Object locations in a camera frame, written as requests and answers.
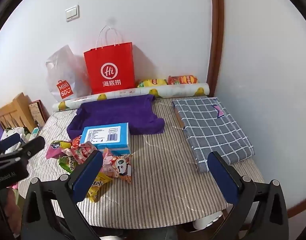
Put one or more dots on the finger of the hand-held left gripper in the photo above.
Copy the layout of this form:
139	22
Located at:
30	148
10	140

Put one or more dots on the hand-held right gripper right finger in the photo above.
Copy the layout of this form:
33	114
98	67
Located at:
221	177

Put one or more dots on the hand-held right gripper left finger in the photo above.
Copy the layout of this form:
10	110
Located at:
89	172

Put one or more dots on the green snack packet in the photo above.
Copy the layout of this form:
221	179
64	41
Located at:
66	163

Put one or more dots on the pink and yellow snack packet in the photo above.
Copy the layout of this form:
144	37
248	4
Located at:
120	167

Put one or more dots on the purple cloth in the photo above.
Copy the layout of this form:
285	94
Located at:
118	115

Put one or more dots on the white floral pillow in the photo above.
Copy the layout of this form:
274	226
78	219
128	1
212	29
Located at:
20	130

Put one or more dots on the teal white small box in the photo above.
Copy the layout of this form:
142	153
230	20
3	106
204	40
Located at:
35	131

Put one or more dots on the wooden headboard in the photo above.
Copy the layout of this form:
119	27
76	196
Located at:
15	110

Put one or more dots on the brown patterned book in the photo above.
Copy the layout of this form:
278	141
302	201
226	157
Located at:
38	115

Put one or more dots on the blue tissue pack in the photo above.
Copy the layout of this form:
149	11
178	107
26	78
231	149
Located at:
105	135

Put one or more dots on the white round object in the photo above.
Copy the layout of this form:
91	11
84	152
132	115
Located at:
207	220

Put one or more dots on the grey plaid folded cloth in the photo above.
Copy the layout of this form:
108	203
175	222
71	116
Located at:
212	127

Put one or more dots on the white plastic shopping bag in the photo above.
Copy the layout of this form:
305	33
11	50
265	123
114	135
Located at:
65	72

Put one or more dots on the fruit-print paper roll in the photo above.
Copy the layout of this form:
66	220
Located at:
143	91

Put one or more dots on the red paper bag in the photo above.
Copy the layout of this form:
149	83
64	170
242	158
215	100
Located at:
110	70

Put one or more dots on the red chips bag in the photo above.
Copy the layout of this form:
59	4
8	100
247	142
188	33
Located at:
183	79

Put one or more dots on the yellow chips bag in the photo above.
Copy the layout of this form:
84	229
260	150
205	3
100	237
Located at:
153	82

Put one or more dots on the white wall light switch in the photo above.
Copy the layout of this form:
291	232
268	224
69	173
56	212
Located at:
72	12

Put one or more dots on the brown wooden door frame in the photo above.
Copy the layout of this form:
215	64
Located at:
216	30

